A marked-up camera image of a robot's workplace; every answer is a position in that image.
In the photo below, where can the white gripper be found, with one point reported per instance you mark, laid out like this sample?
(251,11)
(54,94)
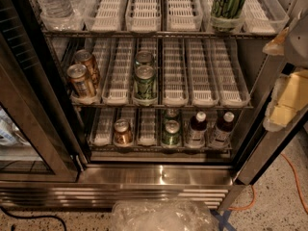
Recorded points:
(298,45)

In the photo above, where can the tall green can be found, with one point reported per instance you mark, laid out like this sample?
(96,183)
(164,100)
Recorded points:
(229,9)

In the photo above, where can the green can bottom shelf rear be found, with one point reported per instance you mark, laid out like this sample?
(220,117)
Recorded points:
(171,114)

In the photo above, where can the green can bottom shelf front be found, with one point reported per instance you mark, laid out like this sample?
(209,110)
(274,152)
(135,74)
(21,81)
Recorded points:
(171,133)

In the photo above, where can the green can middle shelf front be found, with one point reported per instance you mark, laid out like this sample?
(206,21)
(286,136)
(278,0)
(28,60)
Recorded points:
(145,82)

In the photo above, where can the gold can bottom shelf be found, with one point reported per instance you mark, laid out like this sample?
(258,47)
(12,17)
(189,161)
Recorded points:
(123,134)

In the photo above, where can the stainless steel fridge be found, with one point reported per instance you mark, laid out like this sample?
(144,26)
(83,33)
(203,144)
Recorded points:
(189,71)

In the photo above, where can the gold can rear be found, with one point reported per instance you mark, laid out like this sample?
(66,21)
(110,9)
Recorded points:
(86,58)

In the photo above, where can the gold can front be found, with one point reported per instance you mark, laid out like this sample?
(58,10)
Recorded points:
(79,77)

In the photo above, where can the glass fridge door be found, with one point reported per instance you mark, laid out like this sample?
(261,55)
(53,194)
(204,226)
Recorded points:
(34,95)

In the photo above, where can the dark bottle white cap right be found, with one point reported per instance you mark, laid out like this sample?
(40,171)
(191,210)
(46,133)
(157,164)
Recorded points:
(222,131)

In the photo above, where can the dark bottle white cap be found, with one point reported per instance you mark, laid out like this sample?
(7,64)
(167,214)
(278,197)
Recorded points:
(197,127)
(222,131)

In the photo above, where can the dark bottle white cap left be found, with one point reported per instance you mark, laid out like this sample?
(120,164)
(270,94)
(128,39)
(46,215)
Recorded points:
(197,127)

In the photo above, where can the clear plastic bag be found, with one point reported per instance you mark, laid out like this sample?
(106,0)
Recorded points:
(168,215)

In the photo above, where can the clear water bottle front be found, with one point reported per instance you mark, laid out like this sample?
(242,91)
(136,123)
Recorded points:
(56,8)

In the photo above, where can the bottom wire shelf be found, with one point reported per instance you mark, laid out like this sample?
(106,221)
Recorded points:
(155,149)

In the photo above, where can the wire shelf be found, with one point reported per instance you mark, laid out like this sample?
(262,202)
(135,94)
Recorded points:
(159,106)
(155,149)
(159,35)

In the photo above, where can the middle wire shelf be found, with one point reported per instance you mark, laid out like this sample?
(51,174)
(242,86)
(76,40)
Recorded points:
(159,106)

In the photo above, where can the top wire shelf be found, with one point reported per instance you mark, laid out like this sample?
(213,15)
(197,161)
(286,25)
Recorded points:
(159,35)

